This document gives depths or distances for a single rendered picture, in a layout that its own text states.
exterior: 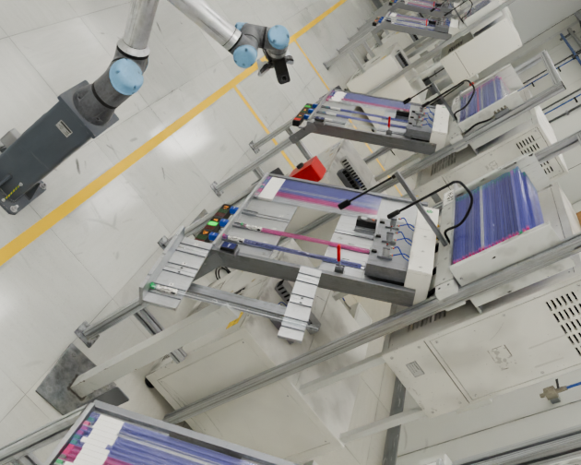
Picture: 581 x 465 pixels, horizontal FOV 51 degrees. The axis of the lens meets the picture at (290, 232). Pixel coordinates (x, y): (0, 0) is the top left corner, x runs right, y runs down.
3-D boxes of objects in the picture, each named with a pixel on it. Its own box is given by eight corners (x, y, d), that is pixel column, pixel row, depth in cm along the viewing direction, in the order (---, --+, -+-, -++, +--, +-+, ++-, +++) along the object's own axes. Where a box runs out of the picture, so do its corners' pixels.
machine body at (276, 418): (135, 380, 251) (243, 326, 222) (199, 289, 310) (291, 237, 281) (230, 485, 266) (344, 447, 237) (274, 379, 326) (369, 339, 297)
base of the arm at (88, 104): (65, 97, 211) (82, 81, 207) (87, 84, 224) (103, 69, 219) (95, 131, 216) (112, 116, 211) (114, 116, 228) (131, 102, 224)
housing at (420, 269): (399, 304, 202) (407, 268, 195) (411, 235, 244) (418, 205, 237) (423, 309, 201) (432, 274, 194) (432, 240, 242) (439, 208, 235)
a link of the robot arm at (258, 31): (232, 30, 203) (265, 36, 204) (236, 17, 211) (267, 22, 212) (231, 52, 208) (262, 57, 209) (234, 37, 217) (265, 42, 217)
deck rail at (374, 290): (208, 263, 212) (209, 248, 209) (211, 260, 214) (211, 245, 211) (411, 307, 199) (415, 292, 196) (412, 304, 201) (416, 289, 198)
